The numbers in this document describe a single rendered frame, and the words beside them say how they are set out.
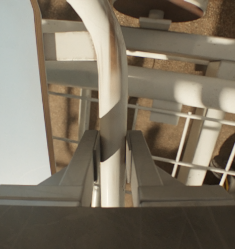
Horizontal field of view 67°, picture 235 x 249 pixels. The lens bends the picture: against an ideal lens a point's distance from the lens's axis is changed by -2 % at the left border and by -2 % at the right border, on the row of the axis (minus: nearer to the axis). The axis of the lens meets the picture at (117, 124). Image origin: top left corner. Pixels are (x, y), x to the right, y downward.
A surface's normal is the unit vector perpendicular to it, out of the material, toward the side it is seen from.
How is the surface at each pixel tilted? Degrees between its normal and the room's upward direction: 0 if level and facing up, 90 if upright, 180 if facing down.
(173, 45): 0
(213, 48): 0
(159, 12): 18
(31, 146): 1
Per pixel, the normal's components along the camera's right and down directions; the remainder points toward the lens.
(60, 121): -0.19, 0.30
